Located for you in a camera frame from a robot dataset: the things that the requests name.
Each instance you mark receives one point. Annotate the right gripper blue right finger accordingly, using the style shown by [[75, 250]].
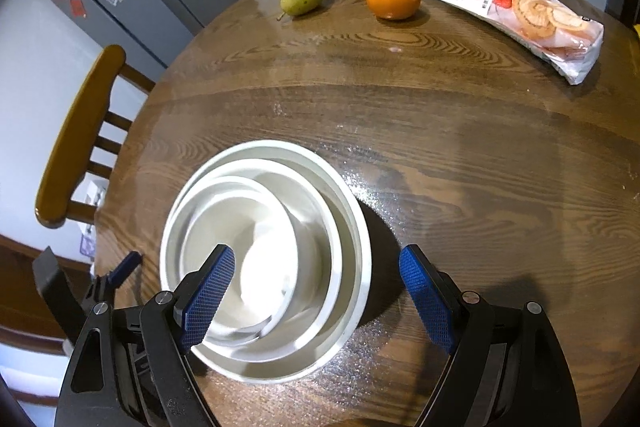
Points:
[[435, 297]]

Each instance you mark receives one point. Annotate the large white bowl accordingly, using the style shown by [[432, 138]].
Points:
[[356, 272]]

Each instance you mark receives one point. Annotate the swiss roll snack bag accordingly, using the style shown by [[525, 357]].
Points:
[[568, 41]]

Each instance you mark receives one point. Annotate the white ramekin cup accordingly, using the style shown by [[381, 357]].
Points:
[[243, 215]]

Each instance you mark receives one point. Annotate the side wooden chair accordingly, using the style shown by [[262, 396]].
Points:
[[70, 160]]

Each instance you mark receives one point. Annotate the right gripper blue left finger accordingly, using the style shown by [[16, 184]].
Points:
[[199, 295]]

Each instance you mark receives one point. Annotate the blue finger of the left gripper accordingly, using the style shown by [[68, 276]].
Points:
[[124, 269]]

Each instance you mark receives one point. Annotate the medium white bowl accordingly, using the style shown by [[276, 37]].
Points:
[[320, 261]]

